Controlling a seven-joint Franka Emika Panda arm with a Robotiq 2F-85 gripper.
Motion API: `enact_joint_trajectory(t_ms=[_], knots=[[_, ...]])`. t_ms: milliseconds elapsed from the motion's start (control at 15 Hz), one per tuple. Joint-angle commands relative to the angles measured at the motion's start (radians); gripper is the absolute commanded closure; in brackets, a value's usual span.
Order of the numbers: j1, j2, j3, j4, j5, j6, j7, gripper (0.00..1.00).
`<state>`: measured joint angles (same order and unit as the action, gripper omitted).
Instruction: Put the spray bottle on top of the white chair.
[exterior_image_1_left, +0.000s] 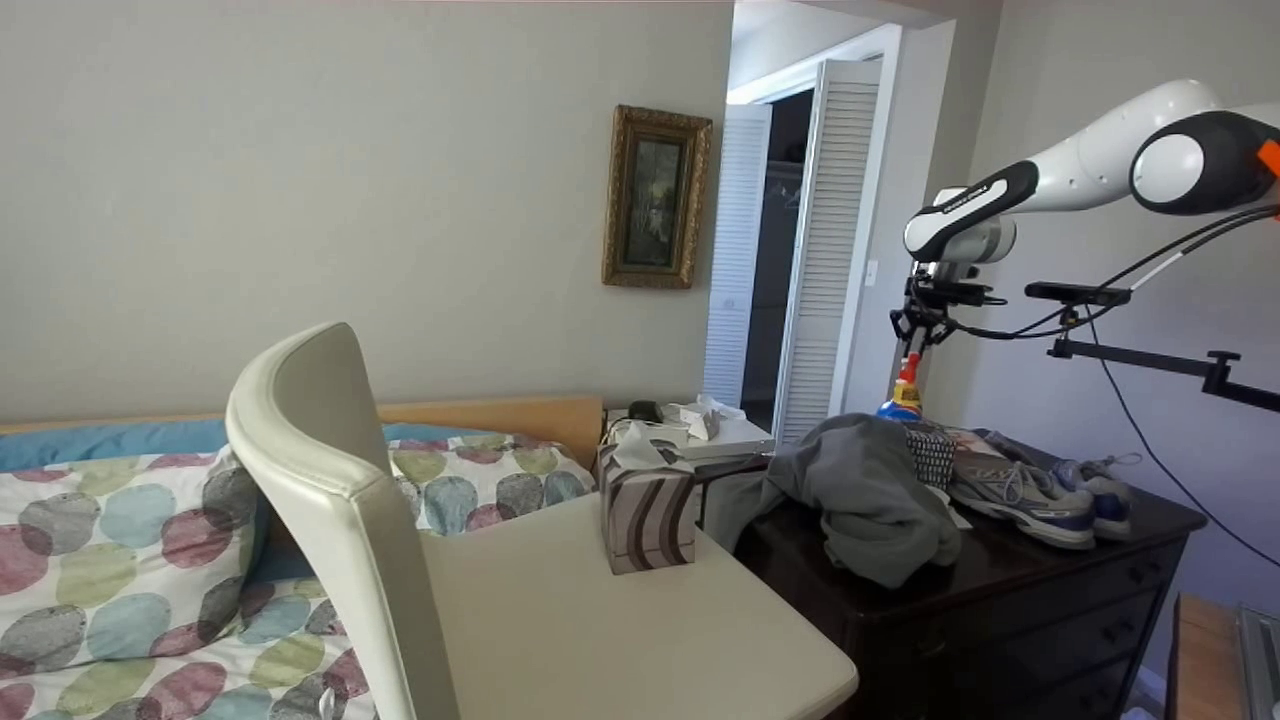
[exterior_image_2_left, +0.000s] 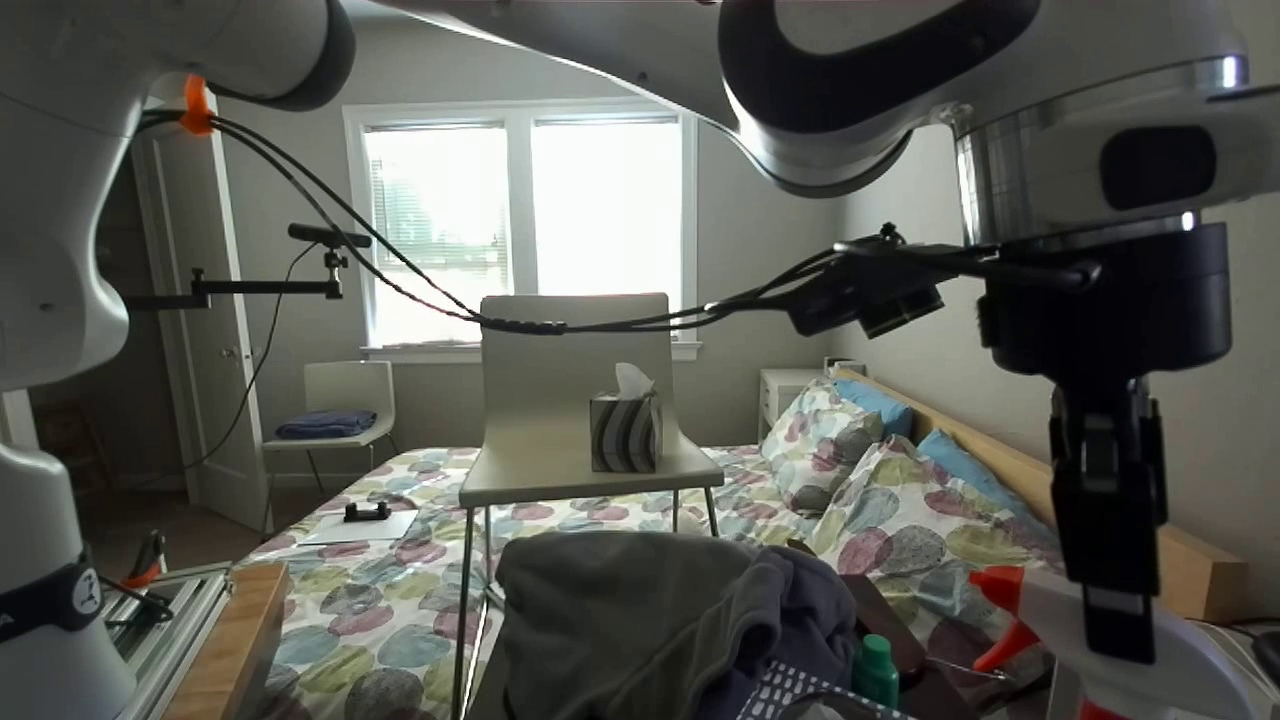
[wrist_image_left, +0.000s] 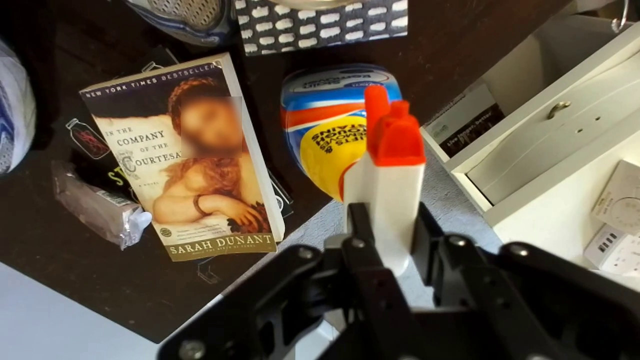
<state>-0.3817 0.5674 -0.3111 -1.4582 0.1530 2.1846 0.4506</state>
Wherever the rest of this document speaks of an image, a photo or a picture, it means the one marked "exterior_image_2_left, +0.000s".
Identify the green bottle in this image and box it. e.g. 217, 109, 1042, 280
852, 631, 906, 711

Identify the small white chair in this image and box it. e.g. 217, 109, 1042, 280
260, 355, 398, 500

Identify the wooden headboard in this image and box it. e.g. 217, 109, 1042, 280
824, 355, 1254, 622

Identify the blue pillow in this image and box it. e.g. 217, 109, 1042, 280
833, 372, 924, 443
917, 427, 1037, 528

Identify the circle patterned pillow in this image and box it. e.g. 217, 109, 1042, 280
757, 376, 885, 520
805, 434, 1063, 631

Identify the dark purple clothing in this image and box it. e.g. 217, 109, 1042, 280
691, 540, 863, 720

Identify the grey clothing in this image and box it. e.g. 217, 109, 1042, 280
462, 528, 793, 720

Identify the striped tissue box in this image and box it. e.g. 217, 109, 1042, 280
585, 355, 668, 474

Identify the window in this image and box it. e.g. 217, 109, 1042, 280
340, 102, 702, 355

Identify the white paper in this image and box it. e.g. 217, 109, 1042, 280
310, 502, 424, 545

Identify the floral bedspread bed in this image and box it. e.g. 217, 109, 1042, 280
230, 443, 1072, 720

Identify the blue cushion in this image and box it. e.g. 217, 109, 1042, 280
272, 408, 378, 443

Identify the white room door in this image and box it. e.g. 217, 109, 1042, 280
132, 114, 275, 537

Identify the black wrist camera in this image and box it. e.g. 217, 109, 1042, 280
777, 237, 953, 341

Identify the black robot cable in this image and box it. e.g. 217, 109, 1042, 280
135, 109, 857, 341

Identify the black stereo camera bar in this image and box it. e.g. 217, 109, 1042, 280
285, 218, 374, 257

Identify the black hanging camera cable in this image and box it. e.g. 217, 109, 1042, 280
194, 251, 295, 473

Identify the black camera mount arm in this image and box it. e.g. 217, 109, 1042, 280
126, 243, 353, 311

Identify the orange cable clip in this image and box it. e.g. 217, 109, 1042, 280
174, 72, 219, 140

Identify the metal rail frame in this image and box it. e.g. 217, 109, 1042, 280
96, 564, 234, 720

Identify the red handled tool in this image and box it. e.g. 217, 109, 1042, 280
124, 528, 174, 592

